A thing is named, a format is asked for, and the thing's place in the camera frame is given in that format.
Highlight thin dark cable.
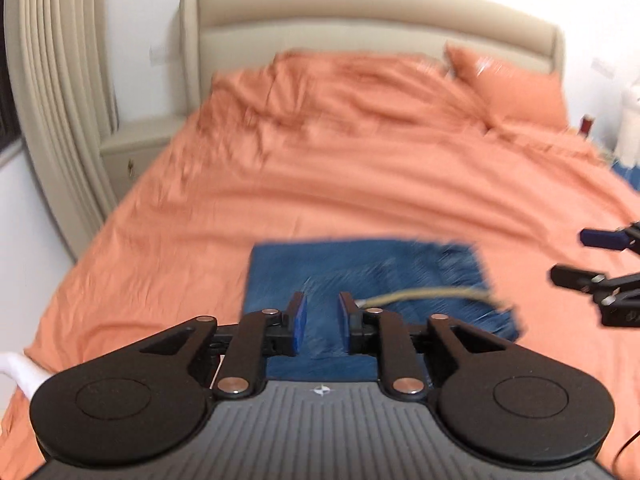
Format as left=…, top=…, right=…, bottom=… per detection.
left=611, top=429, right=640, bottom=479

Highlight orange duvet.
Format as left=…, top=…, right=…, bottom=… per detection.
left=0, top=50, right=640, bottom=480

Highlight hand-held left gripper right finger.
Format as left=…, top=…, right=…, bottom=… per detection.
left=338, top=291, right=506, bottom=401

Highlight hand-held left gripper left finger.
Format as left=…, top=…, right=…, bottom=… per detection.
left=140, top=291, right=308, bottom=401

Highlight beige nightstand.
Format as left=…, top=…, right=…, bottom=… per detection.
left=99, top=115, right=185, bottom=202

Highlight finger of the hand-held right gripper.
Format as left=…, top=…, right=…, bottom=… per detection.
left=580, top=221, right=640, bottom=256
left=550, top=265, right=640, bottom=328

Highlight beige pleated curtain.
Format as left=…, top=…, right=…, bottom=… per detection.
left=5, top=0, right=121, bottom=261

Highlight beige padded headboard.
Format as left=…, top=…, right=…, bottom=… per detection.
left=179, top=0, right=566, bottom=121

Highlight orange pillow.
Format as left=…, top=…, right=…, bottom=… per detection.
left=445, top=44, right=571, bottom=132

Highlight blue denim pants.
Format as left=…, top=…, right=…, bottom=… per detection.
left=243, top=241, right=521, bottom=381

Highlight white fluffy object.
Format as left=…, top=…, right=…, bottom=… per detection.
left=614, top=86, right=640, bottom=166

